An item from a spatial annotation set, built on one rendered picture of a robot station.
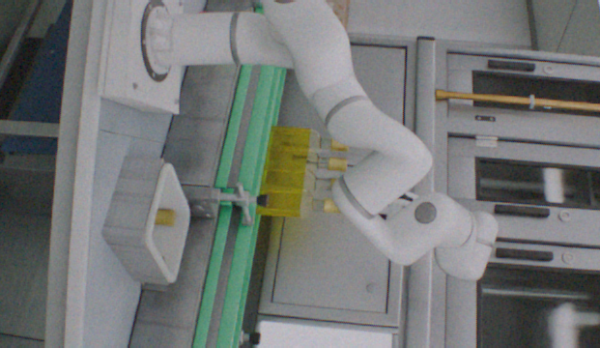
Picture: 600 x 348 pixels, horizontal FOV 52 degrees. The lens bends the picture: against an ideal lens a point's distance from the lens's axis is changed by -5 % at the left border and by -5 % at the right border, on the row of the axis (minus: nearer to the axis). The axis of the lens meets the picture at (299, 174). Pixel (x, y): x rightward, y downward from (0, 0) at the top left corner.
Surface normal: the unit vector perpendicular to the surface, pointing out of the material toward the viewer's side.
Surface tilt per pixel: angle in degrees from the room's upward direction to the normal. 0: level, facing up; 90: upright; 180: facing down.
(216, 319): 90
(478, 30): 90
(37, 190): 90
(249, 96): 90
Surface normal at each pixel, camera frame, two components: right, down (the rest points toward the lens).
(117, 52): -0.11, -0.02
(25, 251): -0.04, -0.53
